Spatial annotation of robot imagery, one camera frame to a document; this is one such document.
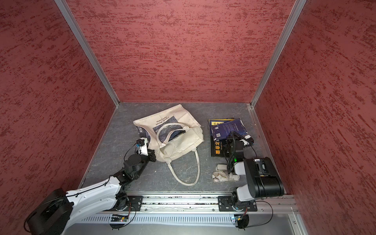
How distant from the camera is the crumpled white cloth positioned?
808mm

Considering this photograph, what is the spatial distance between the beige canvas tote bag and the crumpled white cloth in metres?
0.10

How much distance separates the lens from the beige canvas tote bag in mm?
869

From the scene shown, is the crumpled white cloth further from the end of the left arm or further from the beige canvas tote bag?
the end of the left arm

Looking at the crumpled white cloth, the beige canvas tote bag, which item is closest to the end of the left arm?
the beige canvas tote bag
